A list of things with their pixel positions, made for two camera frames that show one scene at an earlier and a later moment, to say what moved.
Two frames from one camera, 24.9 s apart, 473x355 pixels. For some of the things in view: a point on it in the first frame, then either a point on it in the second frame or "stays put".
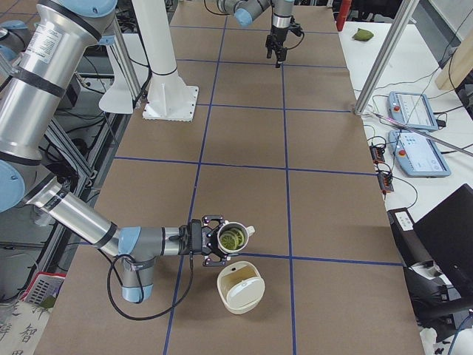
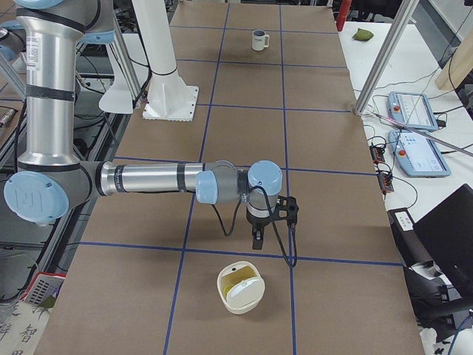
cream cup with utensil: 241,285 stays put
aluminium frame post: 403,11 stays put
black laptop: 447,233 stays put
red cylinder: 344,12 stays put
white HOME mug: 247,231 → 260,40
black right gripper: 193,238 → 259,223
